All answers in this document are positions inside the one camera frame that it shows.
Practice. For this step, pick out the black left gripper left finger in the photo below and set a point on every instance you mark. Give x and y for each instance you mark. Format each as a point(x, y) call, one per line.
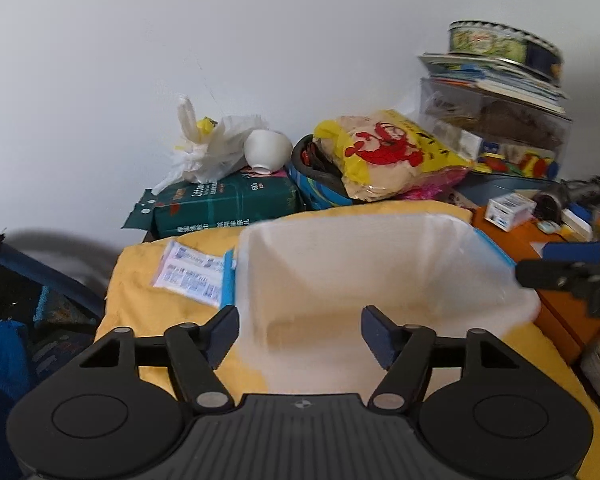
point(195, 353)

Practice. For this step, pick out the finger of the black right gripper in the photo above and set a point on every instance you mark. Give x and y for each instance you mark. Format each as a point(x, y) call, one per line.
point(566, 267)

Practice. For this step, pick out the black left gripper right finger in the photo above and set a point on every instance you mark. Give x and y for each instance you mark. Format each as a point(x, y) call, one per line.
point(403, 352)

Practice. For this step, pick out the orange cardboard box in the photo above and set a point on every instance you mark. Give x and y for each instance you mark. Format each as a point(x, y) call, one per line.
point(562, 317)

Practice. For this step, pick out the white blue paper packet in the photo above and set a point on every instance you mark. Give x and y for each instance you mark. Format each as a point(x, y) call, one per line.
point(207, 279)

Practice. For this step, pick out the yellow quilted blanket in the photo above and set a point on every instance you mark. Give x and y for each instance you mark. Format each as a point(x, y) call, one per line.
point(149, 311)

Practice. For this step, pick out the small white medicine box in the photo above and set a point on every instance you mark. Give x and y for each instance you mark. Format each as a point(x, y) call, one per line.
point(506, 212)

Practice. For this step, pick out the white plastic storage bin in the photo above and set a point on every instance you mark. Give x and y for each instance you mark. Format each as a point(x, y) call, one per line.
point(302, 284)

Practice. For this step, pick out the clear plastic toy box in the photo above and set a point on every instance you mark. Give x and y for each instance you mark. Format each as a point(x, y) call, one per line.
point(497, 134)

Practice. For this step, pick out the blue black helmet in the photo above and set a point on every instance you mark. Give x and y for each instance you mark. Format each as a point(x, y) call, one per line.
point(317, 179)

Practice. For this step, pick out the blue bag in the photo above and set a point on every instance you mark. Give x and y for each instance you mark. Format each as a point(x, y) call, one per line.
point(16, 379)

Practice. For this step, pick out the yellow lobster print bag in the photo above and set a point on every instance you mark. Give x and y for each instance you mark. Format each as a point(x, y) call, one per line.
point(385, 155)

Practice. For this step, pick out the white plastic bag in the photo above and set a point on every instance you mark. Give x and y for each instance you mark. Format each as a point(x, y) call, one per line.
point(208, 150)

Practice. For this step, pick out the stack of books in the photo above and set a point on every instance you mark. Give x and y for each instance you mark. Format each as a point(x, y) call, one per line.
point(495, 76)

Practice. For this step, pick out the white ceramic bowl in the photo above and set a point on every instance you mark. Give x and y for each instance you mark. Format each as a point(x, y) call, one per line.
point(267, 151)

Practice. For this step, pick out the round cookie tin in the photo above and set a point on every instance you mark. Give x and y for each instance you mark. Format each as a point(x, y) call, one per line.
point(534, 54)

